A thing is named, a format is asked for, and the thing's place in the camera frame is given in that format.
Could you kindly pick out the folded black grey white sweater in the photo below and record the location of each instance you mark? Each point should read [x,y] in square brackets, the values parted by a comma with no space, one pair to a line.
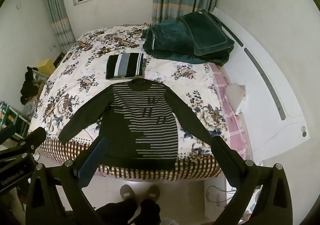
[125,66]

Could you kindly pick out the dark green cushion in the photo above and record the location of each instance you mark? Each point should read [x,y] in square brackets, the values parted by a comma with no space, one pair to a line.
[205,32]

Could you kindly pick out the white headboard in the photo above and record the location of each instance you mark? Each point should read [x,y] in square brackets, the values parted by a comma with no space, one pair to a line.
[280,77]

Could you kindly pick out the narrow grey-green curtain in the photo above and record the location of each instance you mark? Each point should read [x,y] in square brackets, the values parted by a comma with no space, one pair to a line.
[58,10]

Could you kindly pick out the wall switch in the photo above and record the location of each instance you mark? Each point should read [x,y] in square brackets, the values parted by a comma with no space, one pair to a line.
[18,6]

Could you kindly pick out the black cloth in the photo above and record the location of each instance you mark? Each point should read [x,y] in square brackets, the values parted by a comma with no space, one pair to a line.
[28,85]

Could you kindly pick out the folded dark green blanket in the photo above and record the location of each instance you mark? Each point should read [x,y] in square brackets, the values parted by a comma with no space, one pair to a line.
[165,42]

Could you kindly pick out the person's right grey slipper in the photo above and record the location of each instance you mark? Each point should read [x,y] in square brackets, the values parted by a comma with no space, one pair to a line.
[153,192]

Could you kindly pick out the beige pillow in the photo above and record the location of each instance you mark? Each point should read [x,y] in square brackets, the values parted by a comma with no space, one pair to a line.
[236,95]

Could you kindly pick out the person's leg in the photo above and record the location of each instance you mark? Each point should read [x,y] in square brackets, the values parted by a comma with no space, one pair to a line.
[151,212]
[120,211]

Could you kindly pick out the green crate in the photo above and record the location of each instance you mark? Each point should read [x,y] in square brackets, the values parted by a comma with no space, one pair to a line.
[11,117]

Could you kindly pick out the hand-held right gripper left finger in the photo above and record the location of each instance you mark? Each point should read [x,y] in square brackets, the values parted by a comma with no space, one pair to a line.
[92,162]

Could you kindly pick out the floral bed sheet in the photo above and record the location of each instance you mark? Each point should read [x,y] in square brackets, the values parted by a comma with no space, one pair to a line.
[82,65]

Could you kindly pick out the person's left leg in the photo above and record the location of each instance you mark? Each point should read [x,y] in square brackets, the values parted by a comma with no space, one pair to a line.
[120,211]

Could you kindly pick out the person's grey slipper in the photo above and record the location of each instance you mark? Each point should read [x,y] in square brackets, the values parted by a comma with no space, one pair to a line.
[127,192]
[153,192]

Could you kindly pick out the person's left grey slipper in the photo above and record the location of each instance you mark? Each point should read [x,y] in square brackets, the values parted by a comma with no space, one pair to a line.
[127,192]

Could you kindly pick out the wall socket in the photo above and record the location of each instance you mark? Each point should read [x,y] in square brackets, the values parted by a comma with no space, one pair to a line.
[53,47]

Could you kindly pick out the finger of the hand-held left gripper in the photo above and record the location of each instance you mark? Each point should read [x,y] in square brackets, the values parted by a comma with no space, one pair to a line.
[35,137]

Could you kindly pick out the pink checked cloth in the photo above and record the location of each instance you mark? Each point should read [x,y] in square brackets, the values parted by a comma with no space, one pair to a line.
[231,127]

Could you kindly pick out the yellow box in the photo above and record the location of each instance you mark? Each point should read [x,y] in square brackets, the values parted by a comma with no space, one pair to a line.
[46,66]

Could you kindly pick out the dark striped sweater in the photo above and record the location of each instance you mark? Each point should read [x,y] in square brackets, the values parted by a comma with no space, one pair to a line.
[150,125]

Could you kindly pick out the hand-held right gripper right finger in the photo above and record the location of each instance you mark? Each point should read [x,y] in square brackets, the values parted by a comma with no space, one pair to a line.
[228,162]

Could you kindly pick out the person's right leg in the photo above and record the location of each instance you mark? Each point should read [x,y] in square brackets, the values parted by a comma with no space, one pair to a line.
[151,212]

